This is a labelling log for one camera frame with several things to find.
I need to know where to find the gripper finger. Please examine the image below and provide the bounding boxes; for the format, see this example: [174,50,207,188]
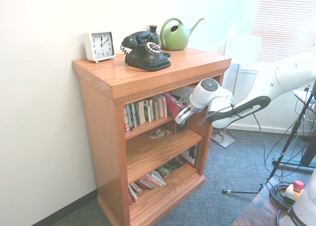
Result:
[181,89,195,104]
[174,107,196,125]

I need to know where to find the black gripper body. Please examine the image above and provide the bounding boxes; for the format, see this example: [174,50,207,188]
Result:
[185,97,202,114]

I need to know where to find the large red softcover book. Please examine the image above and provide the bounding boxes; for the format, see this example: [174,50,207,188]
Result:
[162,92,186,116]

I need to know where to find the wooden speaker box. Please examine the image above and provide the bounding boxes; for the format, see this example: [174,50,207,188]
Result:
[172,117,190,135]

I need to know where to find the white paperback orange edge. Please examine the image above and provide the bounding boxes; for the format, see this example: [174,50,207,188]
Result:
[160,94,169,118]

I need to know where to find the thin cream book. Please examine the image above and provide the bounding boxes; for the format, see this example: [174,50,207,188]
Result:
[149,99,156,121]

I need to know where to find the large black white book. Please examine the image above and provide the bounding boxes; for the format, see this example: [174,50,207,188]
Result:
[179,144,199,168]

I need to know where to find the cream white book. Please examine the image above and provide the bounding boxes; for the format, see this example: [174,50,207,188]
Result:
[137,100,147,125]

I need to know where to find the dark green spine book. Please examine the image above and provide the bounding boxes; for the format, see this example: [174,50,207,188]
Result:
[128,102,139,130]

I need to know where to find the large green cover book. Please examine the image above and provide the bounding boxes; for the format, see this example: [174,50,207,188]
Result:
[155,156,188,179]

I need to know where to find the red white spine book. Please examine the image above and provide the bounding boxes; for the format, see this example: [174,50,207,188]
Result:
[123,104,131,133]

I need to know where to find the green watering can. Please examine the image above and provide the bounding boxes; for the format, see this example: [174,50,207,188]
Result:
[159,17,205,51]

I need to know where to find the black rotary style telephone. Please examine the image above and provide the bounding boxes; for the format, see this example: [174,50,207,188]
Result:
[120,31,172,72]

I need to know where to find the white book with red print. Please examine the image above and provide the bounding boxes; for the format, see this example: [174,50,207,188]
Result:
[150,170,166,186]

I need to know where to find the white grey paperback book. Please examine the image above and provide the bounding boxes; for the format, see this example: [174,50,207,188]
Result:
[143,173,163,188]

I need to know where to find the small dark vase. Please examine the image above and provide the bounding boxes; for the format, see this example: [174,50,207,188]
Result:
[148,25,159,40]

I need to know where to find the red book lying slanted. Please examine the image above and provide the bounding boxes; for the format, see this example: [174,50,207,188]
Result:
[135,178,158,190]

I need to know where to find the wooden bookcase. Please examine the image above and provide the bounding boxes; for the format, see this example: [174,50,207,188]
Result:
[72,47,232,226]

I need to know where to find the black tripod stand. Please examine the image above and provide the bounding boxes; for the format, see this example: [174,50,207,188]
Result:
[221,117,316,195]

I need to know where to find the white square alarm clock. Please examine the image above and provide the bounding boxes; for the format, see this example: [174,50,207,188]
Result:
[83,31,117,64]

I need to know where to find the window blinds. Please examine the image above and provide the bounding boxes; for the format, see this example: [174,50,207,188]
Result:
[249,0,316,64]

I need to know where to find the yellow emergency stop box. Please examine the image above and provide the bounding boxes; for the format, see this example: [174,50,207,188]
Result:
[285,180,305,202]

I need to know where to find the black floor cable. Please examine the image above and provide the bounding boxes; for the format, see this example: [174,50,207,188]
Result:
[211,121,224,139]

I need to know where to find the coiled black cable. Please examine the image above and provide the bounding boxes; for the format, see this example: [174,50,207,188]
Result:
[268,181,297,226]

